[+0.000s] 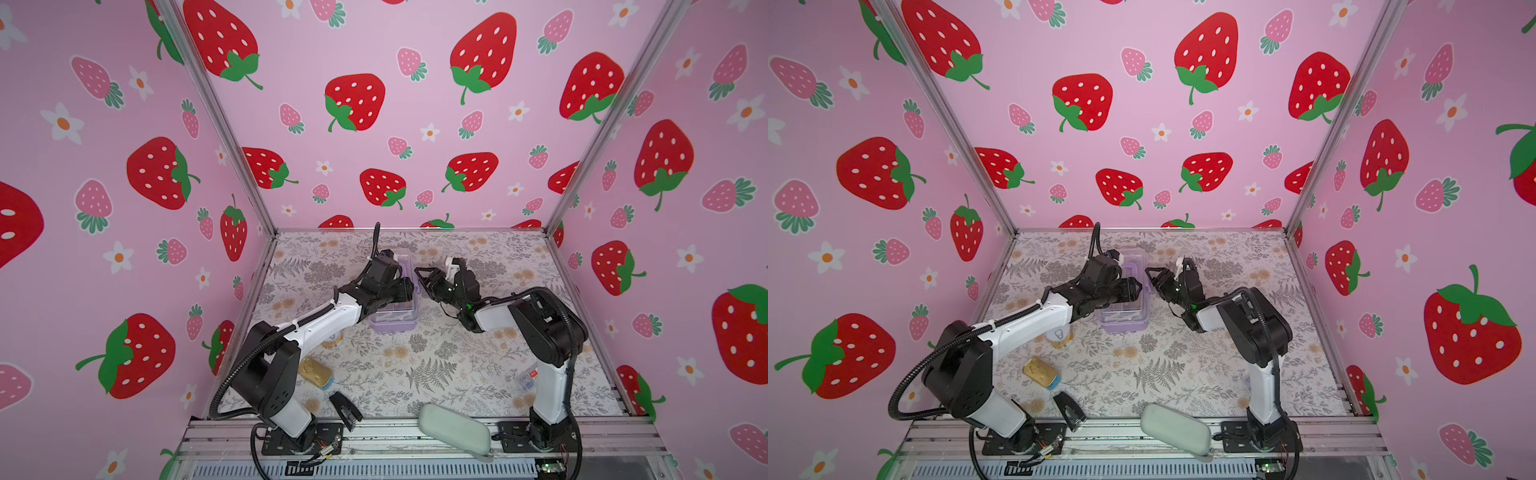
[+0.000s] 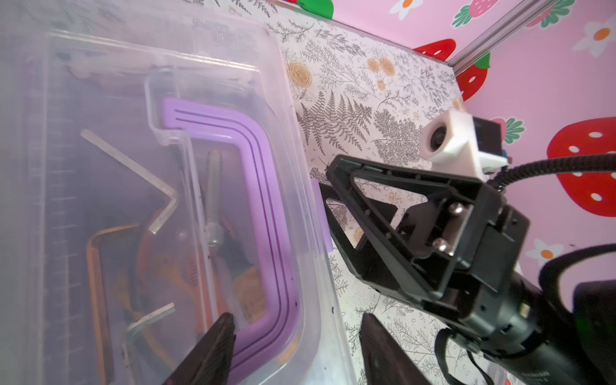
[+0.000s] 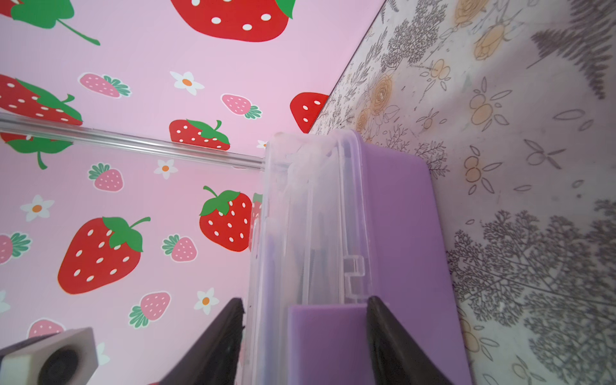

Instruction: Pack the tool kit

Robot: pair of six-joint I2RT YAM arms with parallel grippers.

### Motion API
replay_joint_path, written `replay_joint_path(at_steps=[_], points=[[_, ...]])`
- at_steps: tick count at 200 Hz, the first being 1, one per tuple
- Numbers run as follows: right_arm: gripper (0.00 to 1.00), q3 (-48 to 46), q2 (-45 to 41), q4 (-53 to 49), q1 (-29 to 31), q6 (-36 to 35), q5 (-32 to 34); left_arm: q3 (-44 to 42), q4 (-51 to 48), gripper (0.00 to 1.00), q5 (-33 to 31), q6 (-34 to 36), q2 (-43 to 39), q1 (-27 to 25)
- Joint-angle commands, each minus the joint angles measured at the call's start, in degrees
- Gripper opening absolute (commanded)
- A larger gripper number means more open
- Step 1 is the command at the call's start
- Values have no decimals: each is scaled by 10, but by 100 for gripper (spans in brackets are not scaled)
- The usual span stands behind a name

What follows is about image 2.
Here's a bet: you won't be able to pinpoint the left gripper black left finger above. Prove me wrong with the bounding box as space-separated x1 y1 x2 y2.
163 313 236 385

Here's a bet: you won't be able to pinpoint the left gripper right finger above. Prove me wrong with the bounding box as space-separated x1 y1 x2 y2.
359 313 430 385

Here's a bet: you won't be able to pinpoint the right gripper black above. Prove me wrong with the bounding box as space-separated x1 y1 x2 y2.
317 153 578 385

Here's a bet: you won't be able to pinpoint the orange handled long-nose pliers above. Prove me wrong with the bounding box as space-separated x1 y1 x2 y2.
86 221 206 384

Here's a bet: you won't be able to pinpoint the purple plastic tool box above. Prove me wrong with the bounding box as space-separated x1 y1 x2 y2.
1 1 356 384

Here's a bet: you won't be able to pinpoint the silver hex key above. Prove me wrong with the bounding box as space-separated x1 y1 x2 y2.
79 128 180 235

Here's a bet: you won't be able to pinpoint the large orange handled screwdriver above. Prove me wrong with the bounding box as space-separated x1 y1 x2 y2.
222 237 266 324

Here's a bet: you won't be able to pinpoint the pink hex key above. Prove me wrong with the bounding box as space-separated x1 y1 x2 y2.
120 303 176 385

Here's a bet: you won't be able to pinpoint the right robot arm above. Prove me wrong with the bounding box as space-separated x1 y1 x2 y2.
321 153 615 384

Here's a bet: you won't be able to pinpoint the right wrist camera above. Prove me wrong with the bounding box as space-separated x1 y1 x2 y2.
420 109 509 181

